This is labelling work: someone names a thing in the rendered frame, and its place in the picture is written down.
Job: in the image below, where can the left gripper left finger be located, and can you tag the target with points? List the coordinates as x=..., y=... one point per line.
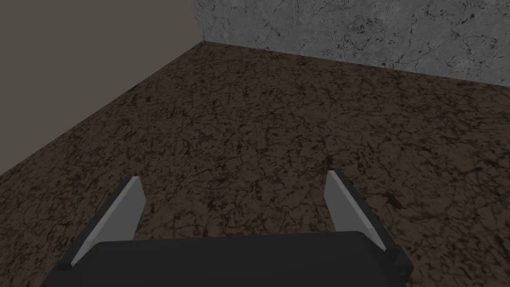
x=117, y=217

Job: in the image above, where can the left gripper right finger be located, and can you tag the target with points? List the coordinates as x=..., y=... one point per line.
x=350, y=211

